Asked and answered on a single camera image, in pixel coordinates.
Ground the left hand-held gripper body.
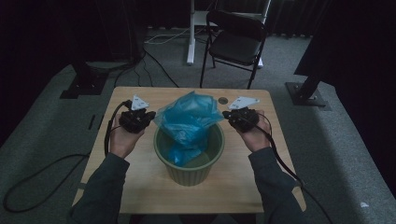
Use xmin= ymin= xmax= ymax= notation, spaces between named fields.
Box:
xmin=119 ymin=94 xmax=150 ymax=134

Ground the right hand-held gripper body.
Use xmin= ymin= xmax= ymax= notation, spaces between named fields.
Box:
xmin=228 ymin=96 xmax=261 ymax=133

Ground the blue plastic bag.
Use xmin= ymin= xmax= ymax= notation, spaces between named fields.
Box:
xmin=153 ymin=91 xmax=225 ymax=168

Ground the green ribbed plastic bin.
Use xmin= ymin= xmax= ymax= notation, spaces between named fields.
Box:
xmin=153 ymin=121 xmax=226 ymax=188

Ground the person's right hand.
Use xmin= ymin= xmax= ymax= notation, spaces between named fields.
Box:
xmin=235 ymin=109 xmax=273 ymax=153

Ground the person's left hand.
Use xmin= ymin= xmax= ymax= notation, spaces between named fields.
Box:
xmin=109 ymin=119 xmax=146 ymax=160

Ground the black folding chair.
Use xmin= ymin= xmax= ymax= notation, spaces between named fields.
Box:
xmin=199 ymin=8 xmax=269 ymax=91

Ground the dark curtain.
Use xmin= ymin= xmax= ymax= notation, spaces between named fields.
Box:
xmin=293 ymin=0 xmax=396 ymax=194

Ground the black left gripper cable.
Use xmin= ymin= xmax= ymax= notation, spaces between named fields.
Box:
xmin=2 ymin=99 xmax=133 ymax=215

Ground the black floor cable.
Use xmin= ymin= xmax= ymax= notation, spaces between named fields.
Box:
xmin=113 ymin=48 xmax=180 ymax=89

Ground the black stand with base plate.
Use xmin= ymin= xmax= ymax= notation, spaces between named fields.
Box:
xmin=285 ymin=74 xmax=329 ymax=108
xmin=59 ymin=59 xmax=109 ymax=100

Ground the white floor cable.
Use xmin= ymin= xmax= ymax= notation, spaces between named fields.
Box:
xmin=143 ymin=27 xmax=191 ymax=46

